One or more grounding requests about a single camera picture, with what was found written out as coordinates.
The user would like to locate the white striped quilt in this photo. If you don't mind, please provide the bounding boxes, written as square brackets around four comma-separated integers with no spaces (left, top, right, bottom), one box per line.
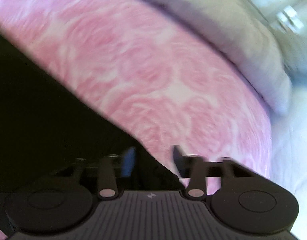
[141,0,292,115]

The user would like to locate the pink floral blanket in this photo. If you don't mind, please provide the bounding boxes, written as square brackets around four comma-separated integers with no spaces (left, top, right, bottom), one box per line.
[0,0,271,239]

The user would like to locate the black trousers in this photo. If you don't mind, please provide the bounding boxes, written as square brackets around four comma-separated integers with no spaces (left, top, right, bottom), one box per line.
[0,35,185,236]

